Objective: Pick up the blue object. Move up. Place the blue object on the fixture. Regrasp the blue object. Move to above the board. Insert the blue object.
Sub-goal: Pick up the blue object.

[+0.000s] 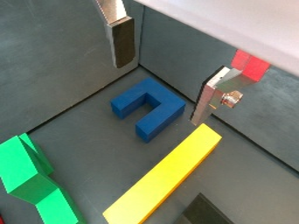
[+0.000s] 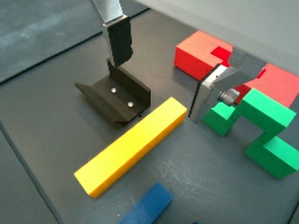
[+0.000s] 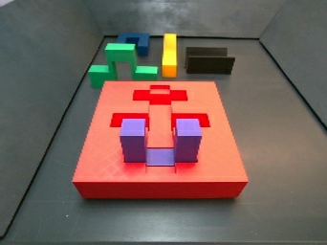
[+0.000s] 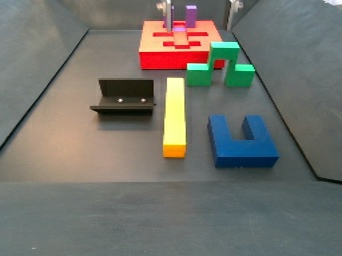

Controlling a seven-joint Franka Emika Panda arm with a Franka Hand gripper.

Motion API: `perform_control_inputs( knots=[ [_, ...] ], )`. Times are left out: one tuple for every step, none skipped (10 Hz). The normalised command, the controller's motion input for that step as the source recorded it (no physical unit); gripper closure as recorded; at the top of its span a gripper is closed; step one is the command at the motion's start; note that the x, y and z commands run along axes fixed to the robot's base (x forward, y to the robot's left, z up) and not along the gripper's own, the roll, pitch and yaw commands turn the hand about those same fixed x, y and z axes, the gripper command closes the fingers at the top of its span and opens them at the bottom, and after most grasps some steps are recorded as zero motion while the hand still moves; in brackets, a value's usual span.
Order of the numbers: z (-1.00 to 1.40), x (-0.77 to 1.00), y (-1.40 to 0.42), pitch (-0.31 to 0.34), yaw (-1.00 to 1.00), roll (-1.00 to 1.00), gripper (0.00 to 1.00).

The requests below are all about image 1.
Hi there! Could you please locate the black regrasp fixture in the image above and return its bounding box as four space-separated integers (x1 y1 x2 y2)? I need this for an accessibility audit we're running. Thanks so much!
173 193 235 224

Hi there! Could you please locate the red base fixture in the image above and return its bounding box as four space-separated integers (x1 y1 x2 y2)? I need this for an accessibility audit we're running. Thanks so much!
231 50 270 82

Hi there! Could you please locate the blue U-shaped block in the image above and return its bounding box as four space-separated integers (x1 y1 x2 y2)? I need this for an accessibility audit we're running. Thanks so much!
109 78 185 143

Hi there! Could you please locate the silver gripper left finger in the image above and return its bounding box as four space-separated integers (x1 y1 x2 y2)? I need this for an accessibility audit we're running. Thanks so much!
92 0 136 68

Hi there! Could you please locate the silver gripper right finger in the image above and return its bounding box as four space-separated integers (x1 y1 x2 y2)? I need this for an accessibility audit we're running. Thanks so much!
191 66 256 126

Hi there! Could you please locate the green arch-shaped block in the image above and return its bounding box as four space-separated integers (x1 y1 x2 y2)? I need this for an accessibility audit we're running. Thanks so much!
0 133 87 224

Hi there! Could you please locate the yellow long bar block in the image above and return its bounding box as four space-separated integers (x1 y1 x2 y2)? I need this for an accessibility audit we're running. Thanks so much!
103 123 222 224

